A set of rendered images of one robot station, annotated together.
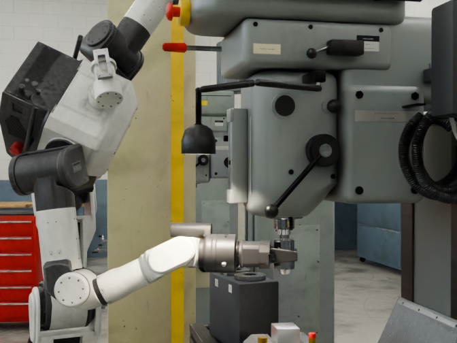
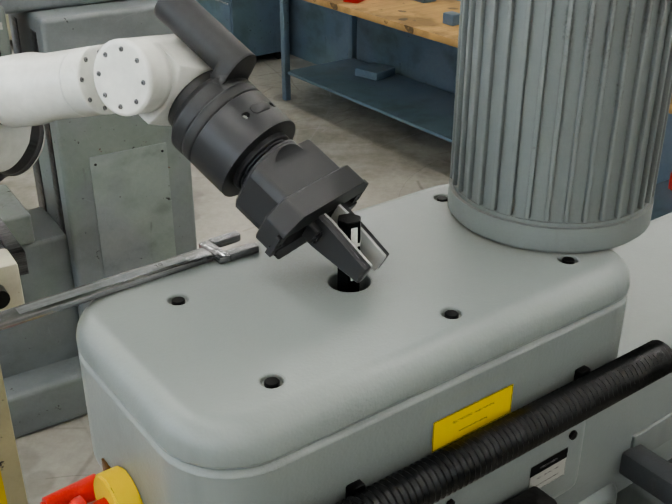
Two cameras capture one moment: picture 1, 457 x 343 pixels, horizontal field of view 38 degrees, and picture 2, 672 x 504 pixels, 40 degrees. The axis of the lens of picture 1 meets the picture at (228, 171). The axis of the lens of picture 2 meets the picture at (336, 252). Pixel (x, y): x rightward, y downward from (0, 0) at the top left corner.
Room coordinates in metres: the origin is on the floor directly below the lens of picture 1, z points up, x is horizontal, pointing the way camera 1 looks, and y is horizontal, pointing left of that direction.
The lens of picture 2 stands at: (0.88, 0.17, 2.28)
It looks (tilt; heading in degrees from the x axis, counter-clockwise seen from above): 27 degrees down; 336
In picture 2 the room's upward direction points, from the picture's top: straight up
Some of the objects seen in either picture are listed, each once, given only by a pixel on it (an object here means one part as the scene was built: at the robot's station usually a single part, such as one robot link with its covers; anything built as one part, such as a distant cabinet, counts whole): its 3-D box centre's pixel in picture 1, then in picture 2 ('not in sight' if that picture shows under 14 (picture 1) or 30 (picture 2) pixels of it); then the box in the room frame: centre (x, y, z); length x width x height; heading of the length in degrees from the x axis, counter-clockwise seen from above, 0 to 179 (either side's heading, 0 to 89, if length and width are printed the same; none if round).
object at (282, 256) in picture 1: (283, 256); not in sight; (1.48, -0.12, 1.22); 0.06 x 0.02 x 0.03; 85
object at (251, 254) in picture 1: (243, 254); not in sight; (1.52, -0.04, 1.22); 0.13 x 0.12 x 0.10; 175
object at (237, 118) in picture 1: (237, 156); not in sight; (1.49, -0.02, 1.44); 0.04 x 0.04 x 0.21; 13
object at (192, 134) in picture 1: (198, 139); not in sight; (1.38, 0.06, 1.48); 0.07 x 0.07 x 0.06
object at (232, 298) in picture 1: (242, 306); not in sight; (1.90, -0.04, 1.02); 0.22 x 0.12 x 0.20; 23
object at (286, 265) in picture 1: (283, 255); not in sight; (1.51, -0.13, 1.22); 0.05 x 0.05 x 0.06
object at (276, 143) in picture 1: (285, 145); not in sight; (1.51, -0.13, 1.47); 0.21 x 0.19 x 0.32; 13
